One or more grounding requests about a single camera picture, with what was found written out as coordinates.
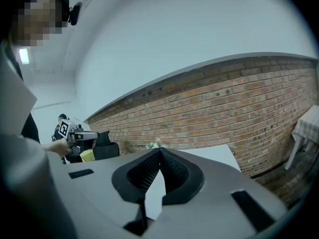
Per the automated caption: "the green plant with white flowers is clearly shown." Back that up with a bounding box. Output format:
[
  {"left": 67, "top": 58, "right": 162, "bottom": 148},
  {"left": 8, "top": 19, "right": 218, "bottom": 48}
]
[{"left": 145, "top": 137, "right": 166, "bottom": 149}]

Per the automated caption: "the table with checked cloth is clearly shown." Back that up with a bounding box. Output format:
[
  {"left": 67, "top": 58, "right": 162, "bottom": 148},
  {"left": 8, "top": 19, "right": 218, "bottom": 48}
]
[{"left": 284, "top": 105, "right": 319, "bottom": 171}]

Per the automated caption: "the person's left hand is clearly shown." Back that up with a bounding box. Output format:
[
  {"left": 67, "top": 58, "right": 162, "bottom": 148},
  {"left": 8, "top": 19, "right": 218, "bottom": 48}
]
[{"left": 51, "top": 139, "right": 72, "bottom": 159}]

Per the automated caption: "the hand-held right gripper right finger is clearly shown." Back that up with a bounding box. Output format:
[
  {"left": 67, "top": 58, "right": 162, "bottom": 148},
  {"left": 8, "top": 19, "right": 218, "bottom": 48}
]
[{"left": 159, "top": 148, "right": 205, "bottom": 205}]

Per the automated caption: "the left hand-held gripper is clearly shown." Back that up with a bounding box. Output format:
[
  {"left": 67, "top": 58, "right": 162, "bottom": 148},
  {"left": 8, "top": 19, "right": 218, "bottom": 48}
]
[{"left": 58, "top": 119, "right": 100, "bottom": 156}]

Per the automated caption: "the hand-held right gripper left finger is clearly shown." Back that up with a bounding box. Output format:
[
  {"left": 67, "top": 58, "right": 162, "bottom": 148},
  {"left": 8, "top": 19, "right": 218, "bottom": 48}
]
[{"left": 111, "top": 148, "right": 160, "bottom": 204}]

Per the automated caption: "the ceiling light panel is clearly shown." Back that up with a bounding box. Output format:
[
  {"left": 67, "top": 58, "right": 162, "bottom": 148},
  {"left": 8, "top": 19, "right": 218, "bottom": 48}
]
[{"left": 18, "top": 47, "right": 31, "bottom": 65}]

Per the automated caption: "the black office chair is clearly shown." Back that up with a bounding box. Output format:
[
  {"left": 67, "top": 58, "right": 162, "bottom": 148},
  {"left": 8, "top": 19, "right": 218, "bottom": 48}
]
[{"left": 92, "top": 130, "right": 120, "bottom": 161}]

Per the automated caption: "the black head-mounted camera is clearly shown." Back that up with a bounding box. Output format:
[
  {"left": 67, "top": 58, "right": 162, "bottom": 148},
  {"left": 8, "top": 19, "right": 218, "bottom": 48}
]
[{"left": 49, "top": 0, "right": 83, "bottom": 26}]

